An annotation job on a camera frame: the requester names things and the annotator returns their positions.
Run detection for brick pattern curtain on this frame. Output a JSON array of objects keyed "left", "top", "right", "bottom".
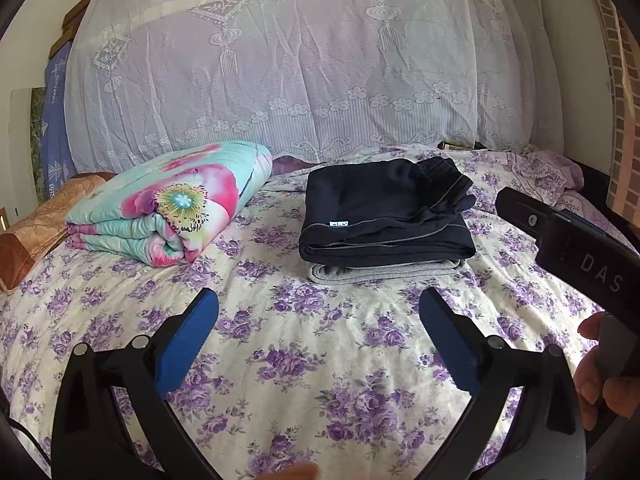
[{"left": 590, "top": 0, "right": 640, "bottom": 211}]

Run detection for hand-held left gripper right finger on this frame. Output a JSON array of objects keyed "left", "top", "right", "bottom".
[{"left": 419, "top": 287, "right": 587, "bottom": 480}]

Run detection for folded floral quilt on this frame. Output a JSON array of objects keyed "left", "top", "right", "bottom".
[{"left": 65, "top": 141, "right": 273, "bottom": 267}]

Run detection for wooden furniture top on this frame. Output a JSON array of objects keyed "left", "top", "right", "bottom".
[{"left": 50, "top": 0, "right": 97, "bottom": 56}]

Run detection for white lace cover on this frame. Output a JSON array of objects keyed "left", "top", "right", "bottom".
[{"left": 65, "top": 0, "right": 551, "bottom": 176}]

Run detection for brown patterned pillow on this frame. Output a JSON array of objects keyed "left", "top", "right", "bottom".
[{"left": 0, "top": 172, "right": 118, "bottom": 293}]

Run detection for navy blue pants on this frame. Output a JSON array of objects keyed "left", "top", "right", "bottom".
[{"left": 298, "top": 156, "right": 476, "bottom": 276}]

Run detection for blue printed package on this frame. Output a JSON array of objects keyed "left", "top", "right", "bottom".
[{"left": 42, "top": 42, "right": 77, "bottom": 181}]

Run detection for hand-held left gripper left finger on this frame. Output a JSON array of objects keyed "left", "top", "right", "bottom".
[{"left": 50, "top": 287, "right": 221, "bottom": 480}]

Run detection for person's left hand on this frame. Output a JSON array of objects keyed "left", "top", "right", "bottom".
[{"left": 260, "top": 462, "right": 321, "bottom": 480}]

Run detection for leaning picture board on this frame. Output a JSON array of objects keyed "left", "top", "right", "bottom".
[{"left": 10, "top": 87, "right": 48, "bottom": 211}]

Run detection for purple floral pillow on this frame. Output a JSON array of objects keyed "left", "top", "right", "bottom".
[{"left": 507, "top": 144, "right": 586, "bottom": 193}]

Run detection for bed with purple floral sheet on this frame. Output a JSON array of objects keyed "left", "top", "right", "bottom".
[{"left": 0, "top": 142, "right": 640, "bottom": 480}]

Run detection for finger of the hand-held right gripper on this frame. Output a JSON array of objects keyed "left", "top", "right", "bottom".
[{"left": 495, "top": 186, "right": 553, "bottom": 252}]

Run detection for person's right hand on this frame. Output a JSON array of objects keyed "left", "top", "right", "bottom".
[{"left": 574, "top": 311, "right": 640, "bottom": 432}]

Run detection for grey folded pants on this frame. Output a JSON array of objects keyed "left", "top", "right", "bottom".
[{"left": 306, "top": 259, "right": 458, "bottom": 286}]

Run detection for black cable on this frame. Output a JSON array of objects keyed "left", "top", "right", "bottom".
[{"left": 0, "top": 407, "right": 53, "bottom": 463}]

